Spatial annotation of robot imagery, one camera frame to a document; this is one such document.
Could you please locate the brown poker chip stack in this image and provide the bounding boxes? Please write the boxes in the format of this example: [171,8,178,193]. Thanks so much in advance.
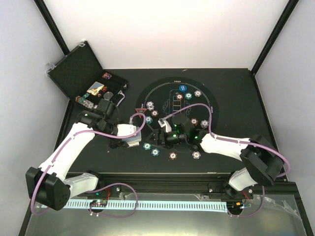
[169,152,177,160]

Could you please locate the blue patterned card deck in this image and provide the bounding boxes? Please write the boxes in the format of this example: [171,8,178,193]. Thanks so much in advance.
[123,132,142,148]

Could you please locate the single green poker chip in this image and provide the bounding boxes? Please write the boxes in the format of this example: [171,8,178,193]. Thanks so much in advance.
[143,143,152,150]

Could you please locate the blue white poker chip stack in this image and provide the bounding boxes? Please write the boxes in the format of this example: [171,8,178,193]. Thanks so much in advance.
[192,151,201,159]

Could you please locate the blue white chip mat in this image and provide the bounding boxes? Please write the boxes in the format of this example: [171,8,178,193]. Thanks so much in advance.
[200,120,209,128]
[194,90,202,97]

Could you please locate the triangular all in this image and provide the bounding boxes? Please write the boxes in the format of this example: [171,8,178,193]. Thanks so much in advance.
[135,108,147,116]

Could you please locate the blue white chips mat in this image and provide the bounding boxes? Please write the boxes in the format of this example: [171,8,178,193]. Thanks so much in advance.
[146,101,155,111]

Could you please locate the chips row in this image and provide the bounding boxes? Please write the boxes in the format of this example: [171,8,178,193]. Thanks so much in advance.
[75,96,94,109]

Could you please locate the blue round button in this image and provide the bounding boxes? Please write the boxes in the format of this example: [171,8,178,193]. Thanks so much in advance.
[179,85,188,92]

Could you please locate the blue white chip mat top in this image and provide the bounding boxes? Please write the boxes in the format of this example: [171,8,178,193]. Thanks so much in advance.
[194,90,202,97]

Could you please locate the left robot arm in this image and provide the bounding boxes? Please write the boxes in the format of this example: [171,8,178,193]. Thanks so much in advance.
[26,99,140,214]

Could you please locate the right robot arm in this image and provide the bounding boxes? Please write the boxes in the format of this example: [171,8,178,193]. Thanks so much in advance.
[146,114,285,198]

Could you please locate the round black poker mat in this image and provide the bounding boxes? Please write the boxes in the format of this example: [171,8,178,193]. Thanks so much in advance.
[135,77,219,142]

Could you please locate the silver dealer button in case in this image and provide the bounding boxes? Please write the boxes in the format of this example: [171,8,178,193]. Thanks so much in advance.
[103,91,113,100]

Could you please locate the card deck in case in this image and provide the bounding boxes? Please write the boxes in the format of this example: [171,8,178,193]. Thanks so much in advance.
[87,82,104,96]

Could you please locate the purple chips in case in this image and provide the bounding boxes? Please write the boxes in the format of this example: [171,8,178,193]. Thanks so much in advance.
[102,72,112,79]

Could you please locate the black poker case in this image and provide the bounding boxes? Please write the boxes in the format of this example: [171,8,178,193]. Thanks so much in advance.
[46,41,129,112]

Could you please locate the black aluminium rail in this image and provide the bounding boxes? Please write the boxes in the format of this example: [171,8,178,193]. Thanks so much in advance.
[97,173,230,194]

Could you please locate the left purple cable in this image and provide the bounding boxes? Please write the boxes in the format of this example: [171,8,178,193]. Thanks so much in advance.
[31,113,146,217]

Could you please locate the white slotted cable duct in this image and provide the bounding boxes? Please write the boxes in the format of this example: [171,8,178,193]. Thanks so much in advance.
[64,199,227,213]

